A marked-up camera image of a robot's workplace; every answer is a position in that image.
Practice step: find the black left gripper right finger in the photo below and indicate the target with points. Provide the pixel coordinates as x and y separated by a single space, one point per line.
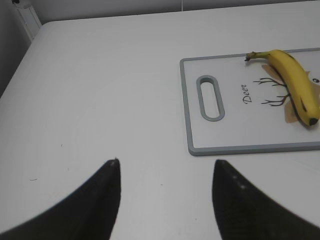
244 212

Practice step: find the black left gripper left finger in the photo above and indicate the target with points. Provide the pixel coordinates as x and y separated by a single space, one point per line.
88 213

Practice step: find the yellow banana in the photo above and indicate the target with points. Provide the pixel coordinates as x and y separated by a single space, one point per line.
297 82

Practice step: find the white grey-rimmed cutting board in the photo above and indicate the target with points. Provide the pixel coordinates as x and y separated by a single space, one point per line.
234 106

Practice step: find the white corner post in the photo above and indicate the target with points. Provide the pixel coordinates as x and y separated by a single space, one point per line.
29 18

